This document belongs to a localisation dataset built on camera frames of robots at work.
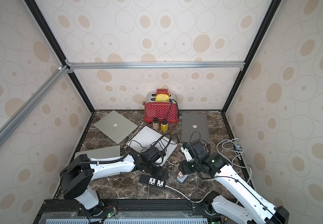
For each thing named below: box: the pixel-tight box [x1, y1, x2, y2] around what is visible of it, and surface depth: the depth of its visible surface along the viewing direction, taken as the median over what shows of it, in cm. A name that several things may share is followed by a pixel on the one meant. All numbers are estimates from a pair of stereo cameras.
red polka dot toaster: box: [142, 88, 179, 124], surface depth 106 cm
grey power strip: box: [176, 174, 190, 183], surface depth 83 cm
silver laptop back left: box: [93, 110, 139, 145], surface depth 112 cm
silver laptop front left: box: [74, 145, 121, 159], surface depth 98 cm
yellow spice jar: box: [160, 119, 169, 133], surface depth 102 cm
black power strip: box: [138, 174, 166, 189], surface depth 82 cm
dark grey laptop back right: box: [181, 112, 211, 145], surface depth 112 cm
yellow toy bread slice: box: [155, 93, 170, 102], surface depth 105 cm
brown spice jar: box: [152, 117, 161, 132], surface depth 105 cm
